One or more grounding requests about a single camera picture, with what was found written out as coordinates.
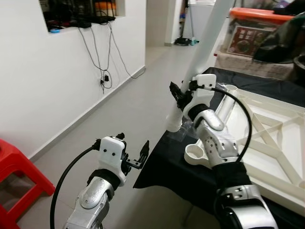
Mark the black bag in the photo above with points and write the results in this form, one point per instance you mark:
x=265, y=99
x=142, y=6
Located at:
x=281, y=43

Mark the red plastic stool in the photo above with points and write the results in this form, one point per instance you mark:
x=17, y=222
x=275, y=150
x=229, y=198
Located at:
x=14, y=157

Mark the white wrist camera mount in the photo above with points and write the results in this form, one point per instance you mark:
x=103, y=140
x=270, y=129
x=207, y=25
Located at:
x=112, y=152
x=205, y=93

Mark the speckled stone ledge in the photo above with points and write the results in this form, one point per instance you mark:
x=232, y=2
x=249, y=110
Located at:
x=238, y=64

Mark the small blue object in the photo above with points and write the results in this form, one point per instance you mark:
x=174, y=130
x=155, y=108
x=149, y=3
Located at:
x=55, y=31

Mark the black bowl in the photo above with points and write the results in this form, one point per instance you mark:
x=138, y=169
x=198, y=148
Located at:
x=300, y=71

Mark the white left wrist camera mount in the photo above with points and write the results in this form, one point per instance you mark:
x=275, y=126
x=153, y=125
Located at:
x=112, y=152

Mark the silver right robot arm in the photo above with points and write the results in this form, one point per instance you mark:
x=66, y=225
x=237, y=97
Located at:
x=214, y=138

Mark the white plastic children table top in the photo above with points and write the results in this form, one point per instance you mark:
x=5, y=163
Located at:
x=281, y=181

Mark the clear crossed tape patch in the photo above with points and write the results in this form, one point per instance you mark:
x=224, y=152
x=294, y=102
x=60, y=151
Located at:
x=186, y=136

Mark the white appliance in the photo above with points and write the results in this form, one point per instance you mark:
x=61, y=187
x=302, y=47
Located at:
x=198, y=19

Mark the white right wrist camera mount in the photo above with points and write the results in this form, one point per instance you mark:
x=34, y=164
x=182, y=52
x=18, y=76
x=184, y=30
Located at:
x=205, y=93

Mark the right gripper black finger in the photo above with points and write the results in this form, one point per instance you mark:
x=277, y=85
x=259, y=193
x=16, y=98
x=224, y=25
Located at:
x=175, y=90

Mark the black power adapter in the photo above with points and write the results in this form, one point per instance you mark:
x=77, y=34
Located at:
x=107, y=76

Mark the orange lid storage box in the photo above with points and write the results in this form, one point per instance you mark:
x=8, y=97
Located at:
x=248, y=40

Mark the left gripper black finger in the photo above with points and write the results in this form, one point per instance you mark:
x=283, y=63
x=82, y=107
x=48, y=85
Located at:
x=144, y=152
x=120, y=136

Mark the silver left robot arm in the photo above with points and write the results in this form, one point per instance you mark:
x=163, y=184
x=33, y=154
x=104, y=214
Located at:
x=93, y=200

